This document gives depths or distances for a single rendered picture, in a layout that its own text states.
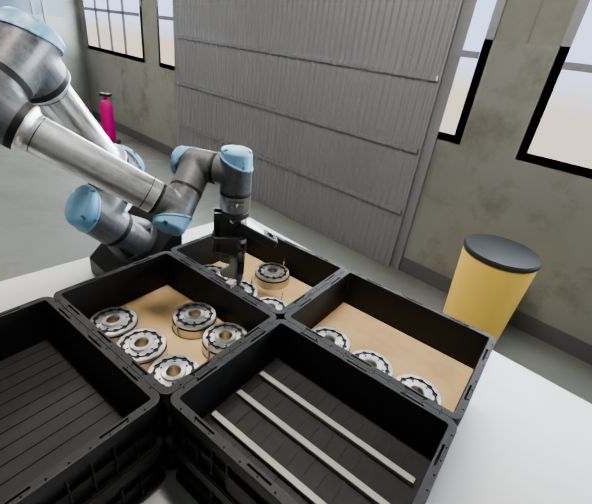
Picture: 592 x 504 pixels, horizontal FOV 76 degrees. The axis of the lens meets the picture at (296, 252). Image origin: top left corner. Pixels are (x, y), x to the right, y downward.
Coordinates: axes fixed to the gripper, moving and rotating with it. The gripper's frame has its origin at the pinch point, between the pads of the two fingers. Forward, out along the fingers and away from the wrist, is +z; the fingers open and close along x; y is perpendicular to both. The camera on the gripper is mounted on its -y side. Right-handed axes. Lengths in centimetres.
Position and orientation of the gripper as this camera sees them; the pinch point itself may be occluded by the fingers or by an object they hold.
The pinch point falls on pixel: (239, 277)
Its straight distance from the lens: 105.7
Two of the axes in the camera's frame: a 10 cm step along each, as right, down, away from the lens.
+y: -9.7, -0.1, -2.2
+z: -1.2, 8.7, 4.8
